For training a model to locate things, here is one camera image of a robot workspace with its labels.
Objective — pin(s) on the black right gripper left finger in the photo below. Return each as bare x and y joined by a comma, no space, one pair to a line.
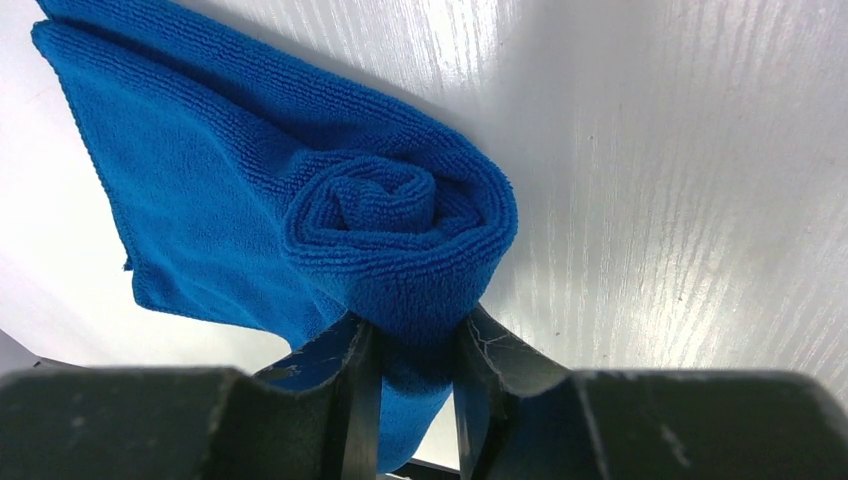
312,415

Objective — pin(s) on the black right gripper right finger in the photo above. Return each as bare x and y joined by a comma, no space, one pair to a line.
521,415

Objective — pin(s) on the blue towel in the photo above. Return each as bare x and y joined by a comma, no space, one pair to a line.
251,188

